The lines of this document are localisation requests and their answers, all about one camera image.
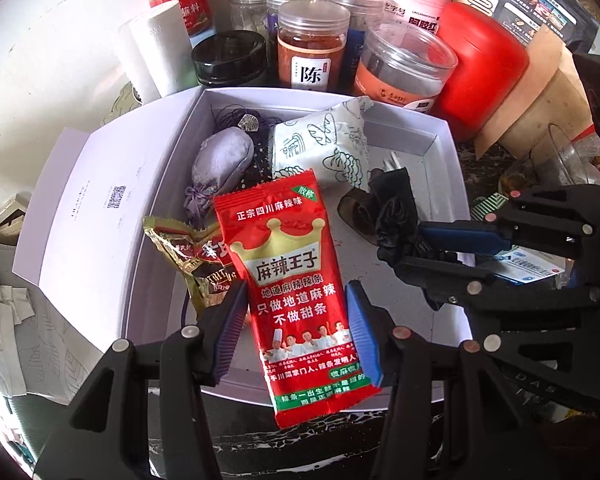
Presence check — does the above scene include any gold snack packet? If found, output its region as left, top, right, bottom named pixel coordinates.
left=144, top=216, right=241, bottom=311

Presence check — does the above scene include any white storage box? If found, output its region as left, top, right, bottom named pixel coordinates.
left=12, top=87, right=473, bottom=413

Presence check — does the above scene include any grey garment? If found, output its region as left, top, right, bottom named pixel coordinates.
left=0, top=265, right=36, bottom=351

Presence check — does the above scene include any white bottle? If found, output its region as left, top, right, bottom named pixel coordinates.
left=112, top=20, right=161, bottom=106

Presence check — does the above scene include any lavender sachet pouch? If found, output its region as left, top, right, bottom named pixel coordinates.
left=184, top=127, right=255, bottom=228

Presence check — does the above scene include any wooden frame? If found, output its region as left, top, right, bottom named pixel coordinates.
left=0, top=195, right=36, bottom=241

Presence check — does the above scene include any orange powder jar white label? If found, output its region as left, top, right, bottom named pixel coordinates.
left=277, top=0, right=351, bottom=93

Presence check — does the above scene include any kraft paper pouch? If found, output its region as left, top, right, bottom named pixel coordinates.
left=472, top=25, right=596, bottom=161

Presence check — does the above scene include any small clear jar with seeds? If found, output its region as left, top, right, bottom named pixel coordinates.
left=229, top=0, right=272, bottom=33

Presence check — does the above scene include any white paper roll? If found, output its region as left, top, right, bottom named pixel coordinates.
left=129, top=0, right=201, bottom=101

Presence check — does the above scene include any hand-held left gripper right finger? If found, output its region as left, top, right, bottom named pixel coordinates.
left=345, top=281, right=561, bottom=480

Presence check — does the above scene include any small empty clear jar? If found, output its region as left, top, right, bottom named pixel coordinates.
left=325, top=0, right=386, bottom=36

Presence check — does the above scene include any patterned white tissue pack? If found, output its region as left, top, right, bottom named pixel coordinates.
left=270, top=96, right=376, bottom=193

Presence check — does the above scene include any white green medicine box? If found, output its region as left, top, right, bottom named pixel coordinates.
left=472, top=195, right=566, bottom=288

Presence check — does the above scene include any black printed pouch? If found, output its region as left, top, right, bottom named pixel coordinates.
left=442, top=0, right=600, bottom=53

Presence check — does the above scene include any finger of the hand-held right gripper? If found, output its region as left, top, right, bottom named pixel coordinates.
left=395, top=255, right=600, bottom=331
left=420, top=184, right=600, bottom=261

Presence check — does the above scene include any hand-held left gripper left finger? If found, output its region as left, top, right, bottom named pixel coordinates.
left=32, top=282, right=248, bottom=480

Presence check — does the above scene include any wide clear jar orange label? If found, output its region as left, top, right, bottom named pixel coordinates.
left=354, top=19, right=458, bottom=113

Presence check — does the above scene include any green object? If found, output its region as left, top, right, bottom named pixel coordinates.
left=102, top=82, right=146, bottom=126

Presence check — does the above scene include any glass mug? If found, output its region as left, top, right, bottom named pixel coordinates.
left=545, top=125, right=600, bottom=186

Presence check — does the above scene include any purple cord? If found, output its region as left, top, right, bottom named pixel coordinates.
left=212, top=102, right=273, bottom=136

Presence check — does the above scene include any black jar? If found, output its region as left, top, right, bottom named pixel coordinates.
left=191, top=30, right=269, bottom=88

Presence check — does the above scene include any black polka dot cloth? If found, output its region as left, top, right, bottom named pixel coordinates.
left=250, top=135, right=277, bottom=186

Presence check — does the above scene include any red canister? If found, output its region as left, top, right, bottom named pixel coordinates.
left=430, top=1, right=530, bottom=143

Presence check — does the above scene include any red snack packet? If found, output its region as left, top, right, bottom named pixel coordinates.
left=214, top=170, right=383, bottom=430

